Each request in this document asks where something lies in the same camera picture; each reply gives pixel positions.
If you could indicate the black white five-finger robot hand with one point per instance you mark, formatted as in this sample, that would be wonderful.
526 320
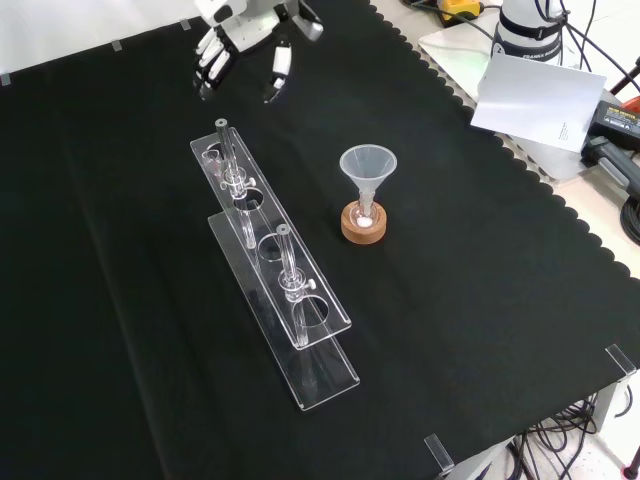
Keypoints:
250 27

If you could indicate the clear plastic funnel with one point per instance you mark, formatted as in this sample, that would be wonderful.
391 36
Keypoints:
368 165

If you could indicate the small glass weighing funnel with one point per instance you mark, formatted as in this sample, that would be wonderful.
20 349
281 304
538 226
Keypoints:
212 161

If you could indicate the small glass round-bottom flask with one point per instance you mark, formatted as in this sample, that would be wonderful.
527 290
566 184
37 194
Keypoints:
363 216

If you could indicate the clear acrylic funnel stand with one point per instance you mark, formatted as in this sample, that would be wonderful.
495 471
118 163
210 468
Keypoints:
280 280

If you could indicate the grey tape piece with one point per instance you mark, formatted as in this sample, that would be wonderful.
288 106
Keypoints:
5 79
116 46
185 23

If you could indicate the yellow stop button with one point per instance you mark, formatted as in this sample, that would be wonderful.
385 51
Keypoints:
460 7

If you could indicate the pale board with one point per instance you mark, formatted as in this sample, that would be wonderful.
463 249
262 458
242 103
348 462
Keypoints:
540 100

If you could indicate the black bench cloth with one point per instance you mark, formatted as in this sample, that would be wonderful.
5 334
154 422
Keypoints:
450 250

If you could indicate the black power adapter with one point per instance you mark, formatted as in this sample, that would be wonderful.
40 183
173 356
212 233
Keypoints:
617 117

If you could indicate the clear cloth clip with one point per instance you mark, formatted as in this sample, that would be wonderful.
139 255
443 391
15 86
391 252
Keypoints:
621 361
439 452

